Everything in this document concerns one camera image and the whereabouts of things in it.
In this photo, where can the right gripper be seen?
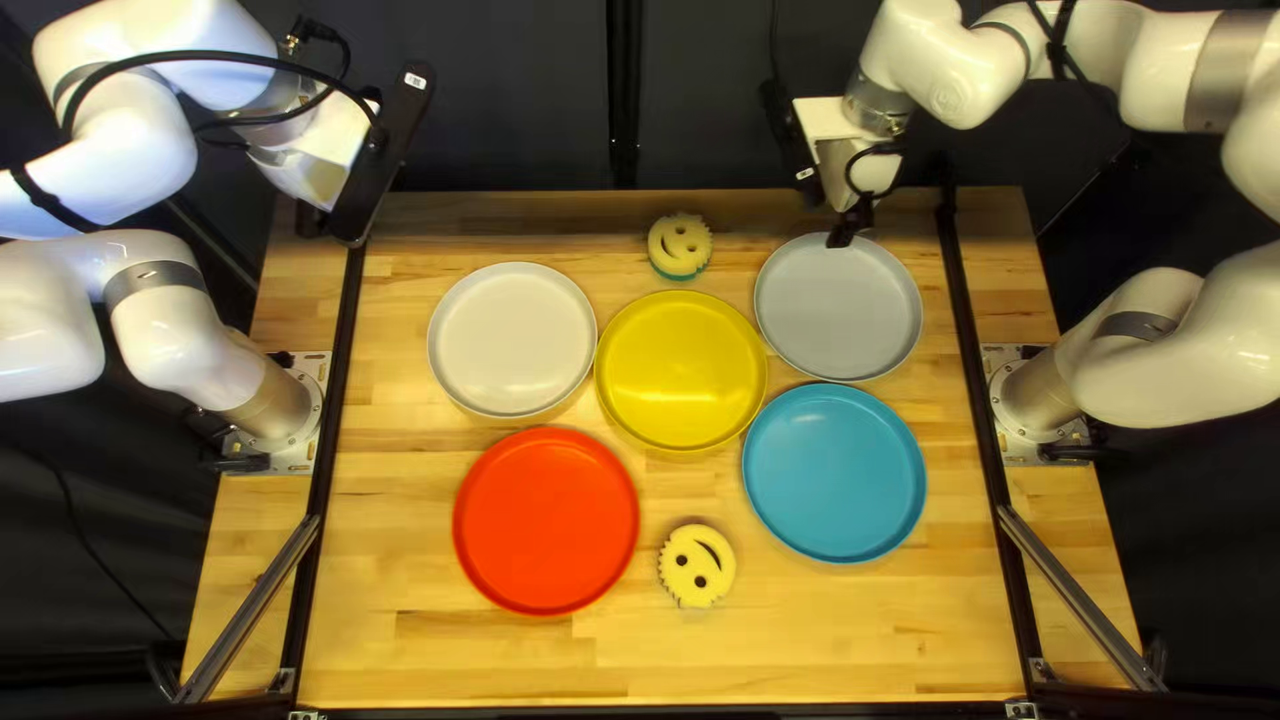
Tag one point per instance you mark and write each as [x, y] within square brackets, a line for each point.
[865, 175]

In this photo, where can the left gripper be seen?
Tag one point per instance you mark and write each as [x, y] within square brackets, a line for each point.
[320, 160]

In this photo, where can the yellow smiling face sponge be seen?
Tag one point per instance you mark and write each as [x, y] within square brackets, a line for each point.
[697, 567]
[680, 245]

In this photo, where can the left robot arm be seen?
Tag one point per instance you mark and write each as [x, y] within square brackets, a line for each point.
[150, 320]

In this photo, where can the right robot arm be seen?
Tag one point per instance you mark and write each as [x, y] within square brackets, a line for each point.
[1150, 350]

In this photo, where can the yellow round plate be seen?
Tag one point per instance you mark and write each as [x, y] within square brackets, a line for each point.
[682, 370]

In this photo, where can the teal round plate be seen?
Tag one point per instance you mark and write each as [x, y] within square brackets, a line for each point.
[834, 472]

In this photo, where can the light grey round plate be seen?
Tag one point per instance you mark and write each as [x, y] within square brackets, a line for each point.
[512, 340]

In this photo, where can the orange round plate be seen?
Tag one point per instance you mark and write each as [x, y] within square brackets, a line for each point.
[546, 520]

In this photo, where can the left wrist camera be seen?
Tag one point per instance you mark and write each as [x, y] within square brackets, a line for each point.
[385, 150]

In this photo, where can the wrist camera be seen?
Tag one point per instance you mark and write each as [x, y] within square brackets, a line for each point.
[385, 150]
[790, 135]

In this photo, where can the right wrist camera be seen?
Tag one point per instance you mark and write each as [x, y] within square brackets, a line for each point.
[790, 135]

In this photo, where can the black frame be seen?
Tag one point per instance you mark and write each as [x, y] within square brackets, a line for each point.
[337, 400]

